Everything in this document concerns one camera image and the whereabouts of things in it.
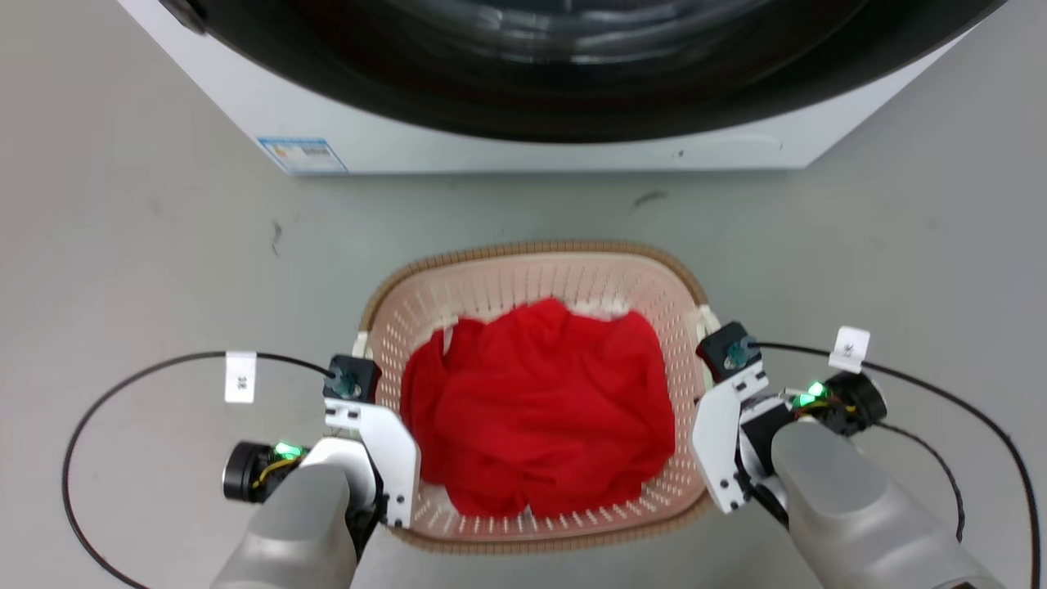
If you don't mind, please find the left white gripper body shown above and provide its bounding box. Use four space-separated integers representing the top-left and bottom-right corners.
324 398 422 529

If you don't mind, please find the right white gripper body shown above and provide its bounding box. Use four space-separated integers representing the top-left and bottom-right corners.
690 365 796 515

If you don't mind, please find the pink plastic laundry basket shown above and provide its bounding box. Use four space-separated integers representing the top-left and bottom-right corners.
353 240 722 555

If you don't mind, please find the red garment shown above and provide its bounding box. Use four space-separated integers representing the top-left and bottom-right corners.
399 297 677 519

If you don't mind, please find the white garment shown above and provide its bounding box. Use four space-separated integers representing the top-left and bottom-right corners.
568 299 632 321

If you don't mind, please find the blue white energy label sticker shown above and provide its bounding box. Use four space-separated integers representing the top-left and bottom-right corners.
256 137 349 175

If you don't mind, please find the white washing machine body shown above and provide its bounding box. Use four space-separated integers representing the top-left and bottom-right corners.
117 0 982 177

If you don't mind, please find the black round washing machine door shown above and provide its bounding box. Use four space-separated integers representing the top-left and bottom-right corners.
160 0 1009 145

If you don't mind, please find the white cable tag with print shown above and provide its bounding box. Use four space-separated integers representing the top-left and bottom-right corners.
224 351 258 405
828 326 872 375

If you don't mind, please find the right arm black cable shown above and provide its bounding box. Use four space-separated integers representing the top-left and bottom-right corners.
746 341 1043 589

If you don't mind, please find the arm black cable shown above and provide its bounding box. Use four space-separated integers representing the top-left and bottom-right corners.
62 351 338 589
746 341 1043 589

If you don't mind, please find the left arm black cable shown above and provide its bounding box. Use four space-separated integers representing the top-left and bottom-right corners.
62 351 338 589

